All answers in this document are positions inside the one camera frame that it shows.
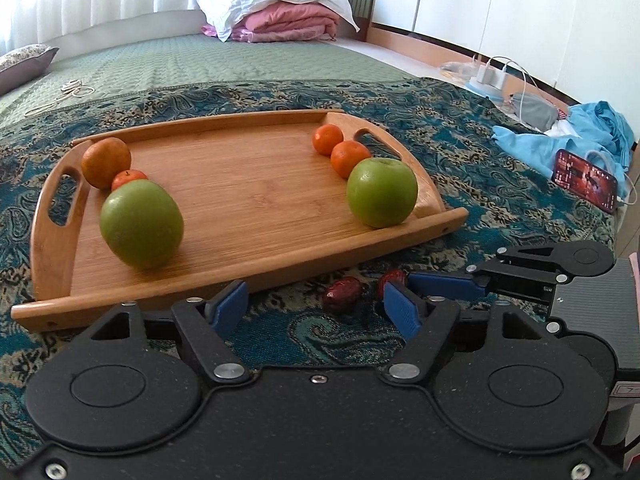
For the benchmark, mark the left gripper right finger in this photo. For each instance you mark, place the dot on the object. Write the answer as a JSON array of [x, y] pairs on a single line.
[[447, 343]]

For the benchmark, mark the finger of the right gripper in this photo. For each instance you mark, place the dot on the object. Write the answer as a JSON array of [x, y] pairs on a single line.
[[481, 280], [555, 257]]

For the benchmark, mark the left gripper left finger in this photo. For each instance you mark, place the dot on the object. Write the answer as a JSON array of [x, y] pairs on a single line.
[[183, 345]]

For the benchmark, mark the red date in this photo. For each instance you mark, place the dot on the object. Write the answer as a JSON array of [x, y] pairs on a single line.
[[392, 275], [342, 294]]

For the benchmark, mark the large orange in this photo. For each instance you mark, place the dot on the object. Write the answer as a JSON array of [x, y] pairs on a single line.
[[104, 160]]

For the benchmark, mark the small tangerine back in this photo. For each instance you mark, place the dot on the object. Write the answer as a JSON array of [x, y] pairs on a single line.
[[326, 138]]

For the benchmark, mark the smartphone with lit screen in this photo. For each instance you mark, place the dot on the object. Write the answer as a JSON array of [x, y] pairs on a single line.
[[585, 180]]

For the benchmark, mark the left green apple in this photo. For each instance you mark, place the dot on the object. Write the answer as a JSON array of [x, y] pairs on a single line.
[[141, 224]]

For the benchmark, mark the green apple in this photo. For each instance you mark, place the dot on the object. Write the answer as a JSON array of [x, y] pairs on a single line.
[[141, 224], [381, 192]]

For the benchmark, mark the wooden serving tray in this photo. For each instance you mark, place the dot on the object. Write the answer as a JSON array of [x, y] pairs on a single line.
[[259, 204]]

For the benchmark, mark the right green apple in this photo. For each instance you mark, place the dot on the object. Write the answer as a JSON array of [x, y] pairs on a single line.
[[381, 192]]

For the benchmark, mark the light blue cloth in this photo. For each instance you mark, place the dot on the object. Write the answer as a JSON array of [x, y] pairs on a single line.
[[592, 131]]

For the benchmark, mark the grey pouch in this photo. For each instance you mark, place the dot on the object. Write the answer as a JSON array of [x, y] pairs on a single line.
[[534, 111]]

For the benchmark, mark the green quilted mattress cover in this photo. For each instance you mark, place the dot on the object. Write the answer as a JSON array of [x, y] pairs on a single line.
[[196, 59]]

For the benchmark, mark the pink folded blanket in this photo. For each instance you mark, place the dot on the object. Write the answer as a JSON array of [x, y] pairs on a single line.
[[283, 21]]

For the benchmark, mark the grey floral pillow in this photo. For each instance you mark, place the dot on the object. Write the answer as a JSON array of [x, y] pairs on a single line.
[[24, 64]]

